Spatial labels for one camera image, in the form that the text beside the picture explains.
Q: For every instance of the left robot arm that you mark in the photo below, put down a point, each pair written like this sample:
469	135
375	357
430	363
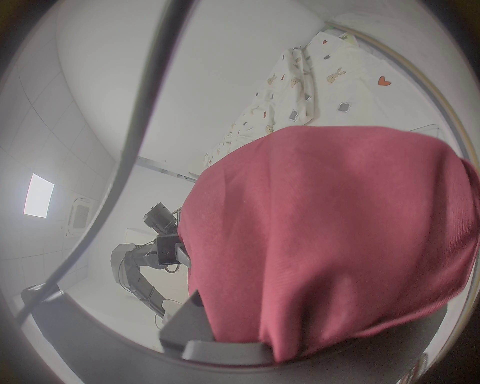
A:
131	262

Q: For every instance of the square ceiling light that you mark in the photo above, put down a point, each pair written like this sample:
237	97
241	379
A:
38	195

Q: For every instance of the bed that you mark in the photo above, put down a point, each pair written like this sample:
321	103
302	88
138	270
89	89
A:
356	82

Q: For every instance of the red shirt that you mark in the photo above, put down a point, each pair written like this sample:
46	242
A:
330	232

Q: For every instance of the white printed quilt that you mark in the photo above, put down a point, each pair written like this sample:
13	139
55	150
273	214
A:
288	97

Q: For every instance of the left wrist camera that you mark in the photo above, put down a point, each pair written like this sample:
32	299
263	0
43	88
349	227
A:
166	249

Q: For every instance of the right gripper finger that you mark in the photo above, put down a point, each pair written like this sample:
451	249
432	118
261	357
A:
187	322

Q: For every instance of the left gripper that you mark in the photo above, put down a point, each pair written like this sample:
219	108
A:
183	255

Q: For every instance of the ceiling air vent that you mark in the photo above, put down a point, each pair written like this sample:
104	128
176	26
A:
78	216

